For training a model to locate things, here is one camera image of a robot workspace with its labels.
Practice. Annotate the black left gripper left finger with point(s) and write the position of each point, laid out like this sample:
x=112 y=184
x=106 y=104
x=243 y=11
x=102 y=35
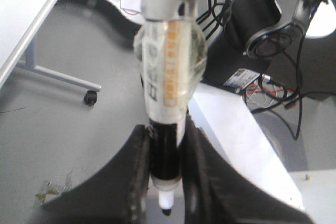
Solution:
x=115 y=194

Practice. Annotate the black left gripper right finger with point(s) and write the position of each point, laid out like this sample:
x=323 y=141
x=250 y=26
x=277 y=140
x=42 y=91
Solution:
x=214 y=192

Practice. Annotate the white black whiteboard marker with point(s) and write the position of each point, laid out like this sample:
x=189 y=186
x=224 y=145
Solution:
x=171 y=50

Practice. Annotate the whiteboard stand leg with caster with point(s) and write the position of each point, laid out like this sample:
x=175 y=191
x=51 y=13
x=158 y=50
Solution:
x=30 y=64

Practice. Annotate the black headphones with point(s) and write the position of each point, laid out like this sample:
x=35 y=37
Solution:
x=294 y=21

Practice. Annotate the black device with label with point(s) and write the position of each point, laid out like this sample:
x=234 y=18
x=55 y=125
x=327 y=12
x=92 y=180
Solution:
x=229 y=67

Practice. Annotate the white whiteboard with aluminium frame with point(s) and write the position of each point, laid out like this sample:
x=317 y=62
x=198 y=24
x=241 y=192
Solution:
x=20 y=20

